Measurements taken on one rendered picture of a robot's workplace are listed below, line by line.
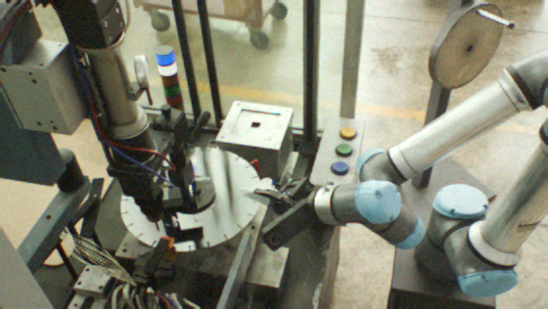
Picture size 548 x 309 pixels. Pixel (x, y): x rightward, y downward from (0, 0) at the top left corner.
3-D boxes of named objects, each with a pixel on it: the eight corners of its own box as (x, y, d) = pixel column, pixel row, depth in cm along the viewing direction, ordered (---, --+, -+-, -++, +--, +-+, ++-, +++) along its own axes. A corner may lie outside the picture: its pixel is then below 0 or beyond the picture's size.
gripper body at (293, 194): (304, 204, 118) (346, 202, 110) (283, 231, 113) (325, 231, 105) (287, 178, 115) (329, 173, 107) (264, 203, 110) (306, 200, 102)
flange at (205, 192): (222, 200, 127) (221, 194, 125) (178, 219, 123) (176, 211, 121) (205, 171, 134) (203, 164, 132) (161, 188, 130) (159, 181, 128)
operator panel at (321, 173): (326, 153, 167) (328, 114, 157) (361, 157, 166) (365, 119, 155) (308, 221, 148) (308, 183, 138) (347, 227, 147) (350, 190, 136)
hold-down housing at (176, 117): (180, 170, 117) (162, 95, 102) (199, 176, 116) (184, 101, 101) (166, 187, 113) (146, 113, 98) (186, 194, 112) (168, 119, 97)
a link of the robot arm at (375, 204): (400, 232, 96) (372, 212, 91) (352, 232, 104) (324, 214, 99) (409, 192, 99) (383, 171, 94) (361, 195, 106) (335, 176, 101)
